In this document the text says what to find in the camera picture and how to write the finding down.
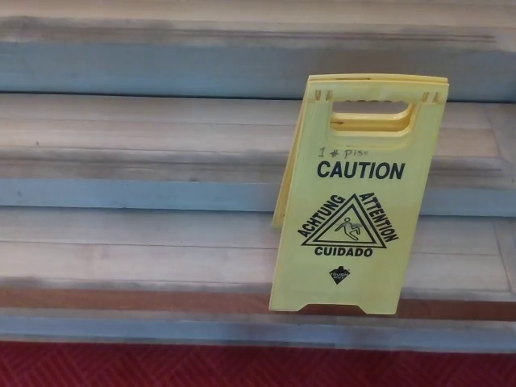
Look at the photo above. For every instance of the yellow folding caution sign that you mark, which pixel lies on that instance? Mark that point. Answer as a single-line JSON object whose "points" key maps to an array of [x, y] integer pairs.
{"points": [[354, 278]]}

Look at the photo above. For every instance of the grey wooden staircase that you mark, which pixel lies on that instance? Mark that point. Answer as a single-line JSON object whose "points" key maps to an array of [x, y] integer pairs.
{"points": [[141, 133]]}

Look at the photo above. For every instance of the red carpet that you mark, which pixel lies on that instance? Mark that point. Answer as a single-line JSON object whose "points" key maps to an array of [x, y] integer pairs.
{"points": [[161, 369]]}

